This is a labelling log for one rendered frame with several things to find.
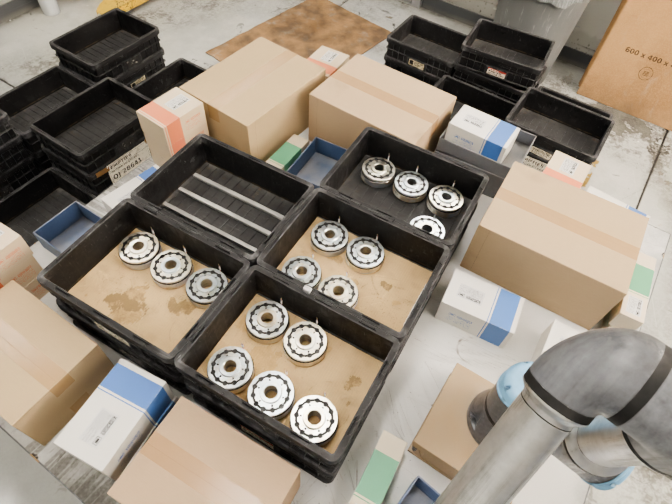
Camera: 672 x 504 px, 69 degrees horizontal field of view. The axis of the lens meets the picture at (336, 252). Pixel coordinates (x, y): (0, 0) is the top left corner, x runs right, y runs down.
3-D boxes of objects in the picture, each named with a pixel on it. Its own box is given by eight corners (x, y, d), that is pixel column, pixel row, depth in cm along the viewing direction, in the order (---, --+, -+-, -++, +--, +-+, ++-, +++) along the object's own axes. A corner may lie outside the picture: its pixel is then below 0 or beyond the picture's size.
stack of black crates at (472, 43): (527, 117, 282) (561, 43, 244) (504, 149, 265) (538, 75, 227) (460, 89, 294) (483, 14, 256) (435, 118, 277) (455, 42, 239)
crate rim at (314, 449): (401, 345, 110) (402, 340, 108) (335, 468, 94) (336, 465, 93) (254, 267, 120) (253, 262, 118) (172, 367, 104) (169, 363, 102)
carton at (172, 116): (180, 106, 163) (176, 86, 156) (206, 121, 159) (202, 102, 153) (142, 130, 155) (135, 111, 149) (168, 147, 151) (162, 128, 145)
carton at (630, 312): (623, 261, 147) (635, 249, 142) (644, 270, 145) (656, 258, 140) (608, 323, 134) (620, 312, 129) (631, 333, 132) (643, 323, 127)
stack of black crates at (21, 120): (82, 121, 258) (56, 64, 231) (122, 145, 250) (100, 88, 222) (14, 164, 238) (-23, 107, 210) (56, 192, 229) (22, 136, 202)
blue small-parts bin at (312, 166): (315, 151, 175) (315, 136, 169) (352, 167, 172) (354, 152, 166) (286, 186, 164) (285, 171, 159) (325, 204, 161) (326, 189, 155)
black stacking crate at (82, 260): (255, 288, 128) (252, 263, 119) (180, 382, 112) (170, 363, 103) (139, 225, 138) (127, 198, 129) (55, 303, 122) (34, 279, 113)
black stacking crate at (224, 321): (393, 362, 118) (401, 342, 109) (332, 477, 102) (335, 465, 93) (257, 289, 128) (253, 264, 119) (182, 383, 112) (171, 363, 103)
